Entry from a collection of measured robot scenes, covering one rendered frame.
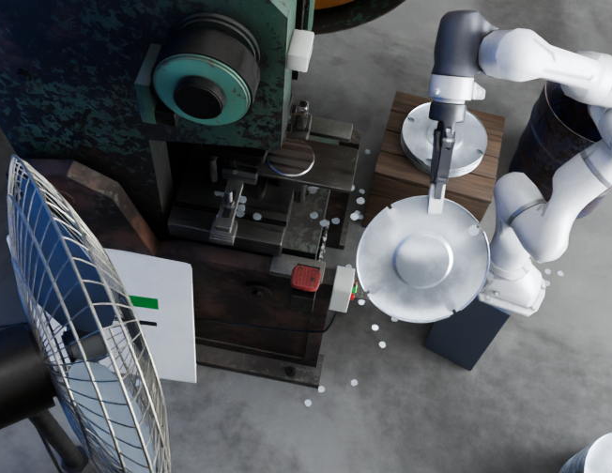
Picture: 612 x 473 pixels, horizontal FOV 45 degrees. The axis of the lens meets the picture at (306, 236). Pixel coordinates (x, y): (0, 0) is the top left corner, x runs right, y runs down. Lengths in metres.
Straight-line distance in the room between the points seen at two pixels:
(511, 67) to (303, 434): 1.40
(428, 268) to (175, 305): 0.83
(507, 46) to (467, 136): 1.12
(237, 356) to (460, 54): 1.34
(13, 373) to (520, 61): 1.04
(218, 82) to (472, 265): 0.70
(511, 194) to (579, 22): 1.94
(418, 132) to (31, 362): 1.76
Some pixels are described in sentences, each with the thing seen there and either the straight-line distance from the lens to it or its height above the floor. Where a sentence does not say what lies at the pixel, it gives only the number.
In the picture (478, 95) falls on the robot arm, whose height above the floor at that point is 1.19.
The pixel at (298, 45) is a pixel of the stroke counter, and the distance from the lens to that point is 1.42.
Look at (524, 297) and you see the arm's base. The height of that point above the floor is 0.51.
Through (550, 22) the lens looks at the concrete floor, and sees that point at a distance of 3.72.
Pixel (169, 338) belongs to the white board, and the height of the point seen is 0.23.
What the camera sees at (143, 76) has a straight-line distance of 1.41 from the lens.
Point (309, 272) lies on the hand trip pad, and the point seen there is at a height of 0.76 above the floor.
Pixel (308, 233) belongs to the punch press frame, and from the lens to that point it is 1.98.
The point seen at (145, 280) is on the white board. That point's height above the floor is 0.49.
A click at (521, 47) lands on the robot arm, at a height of 1.35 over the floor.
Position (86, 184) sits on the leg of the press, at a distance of 1.82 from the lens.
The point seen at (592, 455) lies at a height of 0.23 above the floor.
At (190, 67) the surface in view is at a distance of 1.30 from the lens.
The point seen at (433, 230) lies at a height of 0.99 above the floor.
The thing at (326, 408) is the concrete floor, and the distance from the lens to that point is 2.46.
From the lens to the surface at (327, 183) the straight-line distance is 1.91.
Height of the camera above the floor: 2.33
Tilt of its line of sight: 59 degrees down
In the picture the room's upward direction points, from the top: 7 degrees clockwise
